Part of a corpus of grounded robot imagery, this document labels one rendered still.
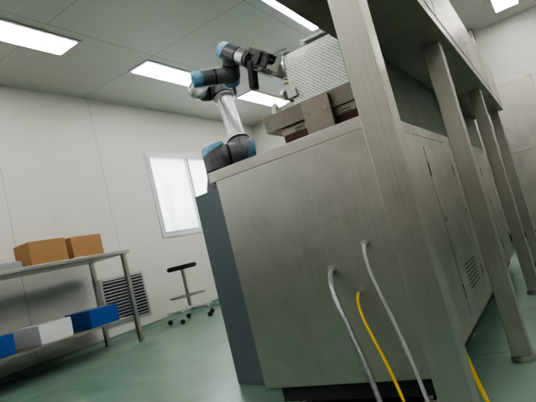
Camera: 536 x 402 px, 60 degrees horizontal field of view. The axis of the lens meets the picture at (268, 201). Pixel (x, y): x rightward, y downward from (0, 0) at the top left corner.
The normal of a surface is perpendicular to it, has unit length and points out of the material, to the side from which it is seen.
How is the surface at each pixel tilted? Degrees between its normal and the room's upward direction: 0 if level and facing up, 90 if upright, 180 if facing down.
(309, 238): 90
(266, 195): 90
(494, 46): 90
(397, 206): 90
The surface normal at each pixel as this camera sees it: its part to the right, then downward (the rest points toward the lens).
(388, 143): -0.52, 0.04
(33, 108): 0.82, -0.25
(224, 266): -0.70, 0.11
